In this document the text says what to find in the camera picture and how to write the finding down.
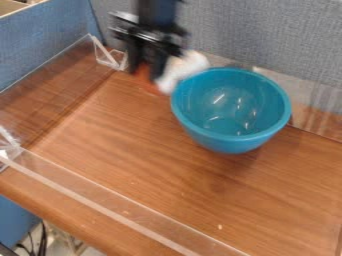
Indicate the clear acrylic front barrier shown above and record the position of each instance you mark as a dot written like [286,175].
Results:
[175,235]

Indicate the blue plastic bowl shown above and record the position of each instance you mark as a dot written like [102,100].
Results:
[231,109]

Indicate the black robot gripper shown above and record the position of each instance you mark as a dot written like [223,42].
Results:
[154,26]

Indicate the plush mushroom toy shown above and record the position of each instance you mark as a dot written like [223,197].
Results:
[179,68]

